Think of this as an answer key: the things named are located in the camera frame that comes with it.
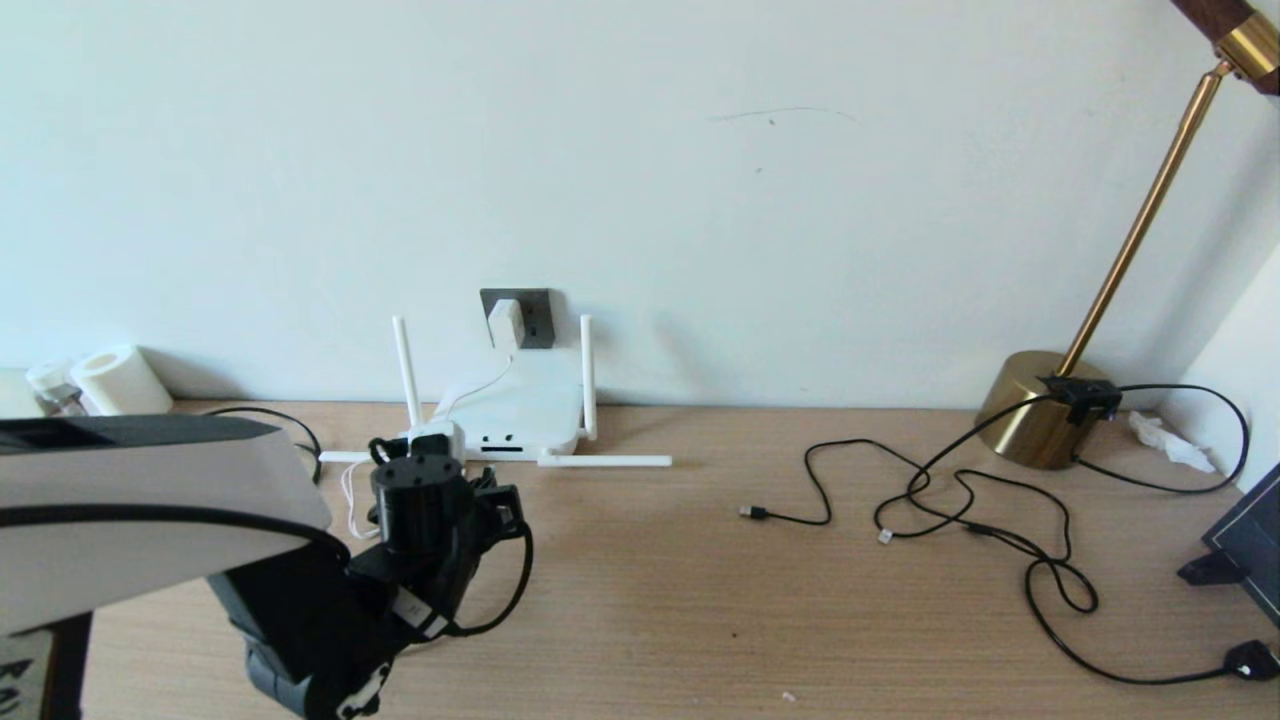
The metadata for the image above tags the white power cord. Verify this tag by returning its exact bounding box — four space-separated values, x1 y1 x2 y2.
340 352 517 541

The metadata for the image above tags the black ethernet cable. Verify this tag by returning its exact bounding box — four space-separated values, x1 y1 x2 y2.
204 405 324 487

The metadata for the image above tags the white power adapter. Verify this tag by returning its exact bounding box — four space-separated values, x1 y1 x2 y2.
487 298 528 353

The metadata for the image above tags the white router with antennas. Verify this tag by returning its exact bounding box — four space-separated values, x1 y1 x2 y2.
318 314 674 469

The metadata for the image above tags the white paper roll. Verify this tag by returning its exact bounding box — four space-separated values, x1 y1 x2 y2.
70 344 174 417

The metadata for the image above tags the brass desk lamp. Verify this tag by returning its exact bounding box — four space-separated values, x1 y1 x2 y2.
977 0 1280 471

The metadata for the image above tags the white crumpled tissue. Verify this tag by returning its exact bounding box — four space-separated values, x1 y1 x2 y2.
1129 410 1218 474

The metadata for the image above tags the dark panel on stand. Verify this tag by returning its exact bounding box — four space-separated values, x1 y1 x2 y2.
1177 462 1280 629

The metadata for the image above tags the grey wall socket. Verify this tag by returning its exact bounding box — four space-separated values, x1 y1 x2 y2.
480 288 556 351

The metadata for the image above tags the black USB cable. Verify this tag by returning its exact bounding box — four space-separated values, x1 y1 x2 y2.
739 437 1101 615

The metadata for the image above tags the black lamp power cord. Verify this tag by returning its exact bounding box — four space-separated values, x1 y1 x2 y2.
874 376 1280 687

